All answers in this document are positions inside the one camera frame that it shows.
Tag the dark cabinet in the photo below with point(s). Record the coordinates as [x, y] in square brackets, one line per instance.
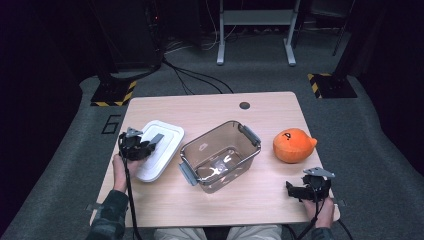
[133, 33]

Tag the person's left hand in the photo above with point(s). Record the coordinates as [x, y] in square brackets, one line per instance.
[121, 170]

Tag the person's right leg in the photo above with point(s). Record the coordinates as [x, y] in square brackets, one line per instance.
[256, 233]

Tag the orange plush toy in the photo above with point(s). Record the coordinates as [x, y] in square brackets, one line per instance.
[293, 146]

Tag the white metal stand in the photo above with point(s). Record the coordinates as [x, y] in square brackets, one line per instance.
[256, 17]

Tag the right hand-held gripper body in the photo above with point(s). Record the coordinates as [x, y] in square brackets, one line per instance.
[316, 186]

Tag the white container lid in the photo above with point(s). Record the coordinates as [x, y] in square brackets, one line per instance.
[160, 163]

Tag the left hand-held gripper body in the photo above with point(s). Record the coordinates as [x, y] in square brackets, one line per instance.
[133, 146]

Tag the person's left leg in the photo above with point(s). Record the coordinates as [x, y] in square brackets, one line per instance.
[180, 234]

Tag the person's right hand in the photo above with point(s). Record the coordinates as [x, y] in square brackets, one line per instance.
[321, 213]

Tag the black stand with striped base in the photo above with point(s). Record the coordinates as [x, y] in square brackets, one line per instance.
[333, 85]
[113, 93]

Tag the person's leg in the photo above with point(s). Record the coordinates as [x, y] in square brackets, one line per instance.
[256, 233]
[180, 234]

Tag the brown transparent storage container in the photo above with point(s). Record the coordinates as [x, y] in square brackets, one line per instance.
[220, 156]

